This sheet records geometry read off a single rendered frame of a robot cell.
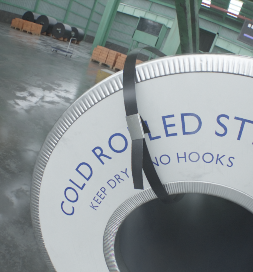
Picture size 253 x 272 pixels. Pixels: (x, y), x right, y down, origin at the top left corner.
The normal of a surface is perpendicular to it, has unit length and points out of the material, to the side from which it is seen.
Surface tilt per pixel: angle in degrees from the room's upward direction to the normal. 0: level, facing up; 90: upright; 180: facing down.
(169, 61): 89
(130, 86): 71
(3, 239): 0
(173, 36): 90
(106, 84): 90
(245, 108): 90
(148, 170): 103
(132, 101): 81
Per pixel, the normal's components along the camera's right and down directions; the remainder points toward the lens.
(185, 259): 0.11, -0.95
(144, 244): 0.77, -0.47
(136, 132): -0.57, 0.22
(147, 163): -0.43, 0.42
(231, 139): -0.36, 0.22
